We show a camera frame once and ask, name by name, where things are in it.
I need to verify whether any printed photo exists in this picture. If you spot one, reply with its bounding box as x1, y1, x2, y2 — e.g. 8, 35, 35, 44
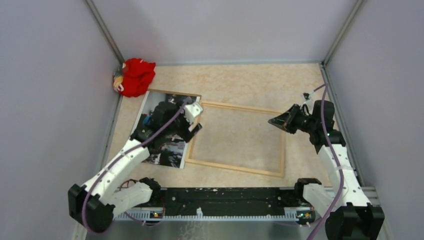
130, 88, 202, 170

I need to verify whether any wooden picture frame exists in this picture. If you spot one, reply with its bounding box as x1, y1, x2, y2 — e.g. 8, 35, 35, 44
184, 99, 287, 178

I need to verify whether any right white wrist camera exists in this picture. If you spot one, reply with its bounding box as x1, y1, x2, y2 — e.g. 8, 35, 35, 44
301, 92, 315, 109

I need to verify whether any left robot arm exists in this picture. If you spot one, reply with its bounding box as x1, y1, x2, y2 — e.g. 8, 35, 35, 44
67, 97, 203, 234

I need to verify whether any red crumpled cloth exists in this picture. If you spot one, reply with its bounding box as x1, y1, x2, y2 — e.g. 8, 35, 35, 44
112, 58, 156, 98

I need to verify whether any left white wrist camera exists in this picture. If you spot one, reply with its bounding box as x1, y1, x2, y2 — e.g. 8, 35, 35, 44
183, 101, 203, 125

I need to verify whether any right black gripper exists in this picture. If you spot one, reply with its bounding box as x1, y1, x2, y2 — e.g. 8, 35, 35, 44
268, 104, 317, 135

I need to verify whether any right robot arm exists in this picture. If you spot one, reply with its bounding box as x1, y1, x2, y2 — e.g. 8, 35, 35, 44
268, 100, 385, 240

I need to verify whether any transparent plastic sheet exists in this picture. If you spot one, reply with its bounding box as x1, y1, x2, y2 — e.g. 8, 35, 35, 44
192, 104, 282, 173

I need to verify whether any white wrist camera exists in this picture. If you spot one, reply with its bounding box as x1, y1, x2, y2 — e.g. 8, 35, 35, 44
301, 92, 315, 109
183, 101, 203, 125

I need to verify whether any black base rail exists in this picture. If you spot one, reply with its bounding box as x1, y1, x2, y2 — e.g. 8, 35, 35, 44
138, 187, 318, 219

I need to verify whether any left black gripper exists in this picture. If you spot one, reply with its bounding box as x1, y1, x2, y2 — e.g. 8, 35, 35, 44
164, 100, 202, 143

